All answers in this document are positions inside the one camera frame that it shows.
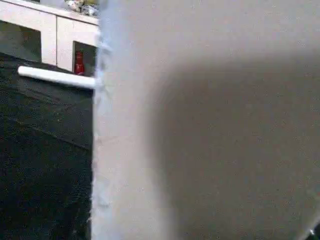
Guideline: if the black table mat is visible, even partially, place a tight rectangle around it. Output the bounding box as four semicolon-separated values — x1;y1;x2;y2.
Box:
0;52;95;240

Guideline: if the white plastic table top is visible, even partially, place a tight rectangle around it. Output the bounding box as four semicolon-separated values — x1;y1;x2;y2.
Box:
91;0;320;240

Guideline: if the white plastic table leg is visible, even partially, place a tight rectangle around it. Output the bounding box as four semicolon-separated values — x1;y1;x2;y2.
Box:
17;65;97;90

